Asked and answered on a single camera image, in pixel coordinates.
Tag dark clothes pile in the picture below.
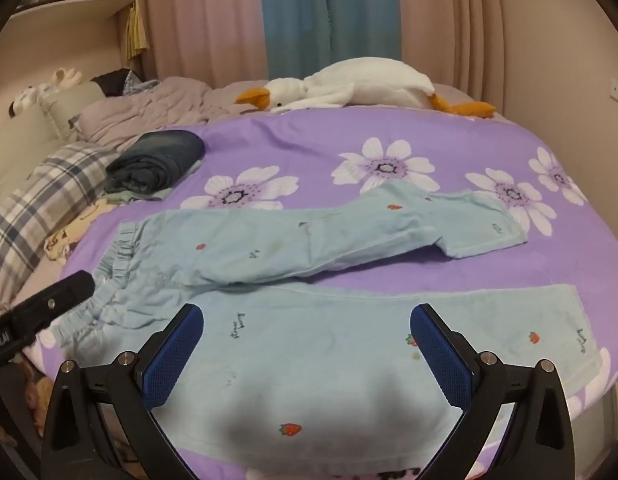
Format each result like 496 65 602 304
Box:
92 68 160 97

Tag beige padded headboard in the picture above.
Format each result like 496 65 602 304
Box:
0 102 65 211

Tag yellow hanging cloth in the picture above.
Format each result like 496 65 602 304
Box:
125 0 149 61

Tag cartoon printed bed sheet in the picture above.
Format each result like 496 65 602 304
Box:
0 197 115 466

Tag purple floral blanket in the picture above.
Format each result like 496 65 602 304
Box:
26 105 618 480

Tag light blue strawberry pants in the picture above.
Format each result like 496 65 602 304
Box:
49 180 607 471

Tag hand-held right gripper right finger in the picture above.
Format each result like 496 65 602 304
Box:
410 303 576 480

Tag plaid pillow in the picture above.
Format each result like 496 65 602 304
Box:
0 141 122 301

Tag grey quilt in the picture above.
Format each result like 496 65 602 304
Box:
69 76 270 151

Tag folded green cloth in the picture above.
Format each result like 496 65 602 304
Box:
103 162 202 204

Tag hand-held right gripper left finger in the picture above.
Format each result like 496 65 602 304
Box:
40 303 205 480

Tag beige rabbit plush toy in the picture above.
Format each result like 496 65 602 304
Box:
52 66 84 92

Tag folded dark blue jeans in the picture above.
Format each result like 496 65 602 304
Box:
105 130 206 196

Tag blue curtain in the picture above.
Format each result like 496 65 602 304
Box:
259 0 402 81

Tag pink curtain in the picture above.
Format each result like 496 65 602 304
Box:
396 0 507 91
139 0 270 88

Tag white and black plush toy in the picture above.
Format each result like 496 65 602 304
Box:
9 85 50 116

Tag white goose plush toy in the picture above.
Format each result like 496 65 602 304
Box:
233 57 497 120

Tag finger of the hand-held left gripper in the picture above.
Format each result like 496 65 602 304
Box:
4 270 96 344

